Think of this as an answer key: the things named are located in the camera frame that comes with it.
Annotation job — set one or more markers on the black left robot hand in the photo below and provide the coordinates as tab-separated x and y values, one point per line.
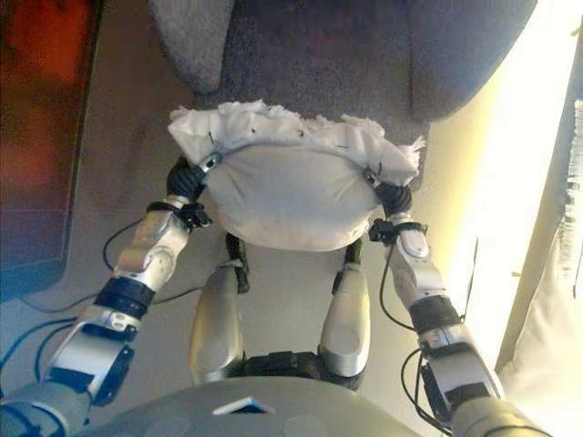
182	179

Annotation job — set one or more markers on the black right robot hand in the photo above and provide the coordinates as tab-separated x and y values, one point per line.
396	198

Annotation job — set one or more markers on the white frilled cushion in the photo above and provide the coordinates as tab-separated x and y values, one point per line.
291	196

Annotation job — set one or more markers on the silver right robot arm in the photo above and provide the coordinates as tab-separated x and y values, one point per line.
423	273

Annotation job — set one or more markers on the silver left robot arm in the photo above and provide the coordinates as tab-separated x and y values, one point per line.
150	259

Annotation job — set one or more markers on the silver right robot leg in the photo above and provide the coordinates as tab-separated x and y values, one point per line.
346	318

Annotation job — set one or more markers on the silver robot leg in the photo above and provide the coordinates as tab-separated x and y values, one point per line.
346	318
216	318

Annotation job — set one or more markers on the silver left robot leg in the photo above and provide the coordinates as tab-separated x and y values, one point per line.
216	318

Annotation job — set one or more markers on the glossy colourful dark-framed panel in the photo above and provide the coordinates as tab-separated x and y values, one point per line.
36	136

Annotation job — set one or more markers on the grey fabric armchair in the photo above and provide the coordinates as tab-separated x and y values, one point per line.
328	59

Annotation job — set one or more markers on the white fringed blanket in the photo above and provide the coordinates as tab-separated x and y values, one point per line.
546	318

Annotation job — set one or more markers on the grey robot torso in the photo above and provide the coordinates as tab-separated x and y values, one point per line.
255	419

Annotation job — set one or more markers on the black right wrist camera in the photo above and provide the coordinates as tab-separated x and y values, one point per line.
381	231

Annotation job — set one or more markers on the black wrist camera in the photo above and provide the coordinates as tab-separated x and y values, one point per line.
381	231
196	216

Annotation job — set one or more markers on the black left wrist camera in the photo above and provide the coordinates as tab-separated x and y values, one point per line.
196	216

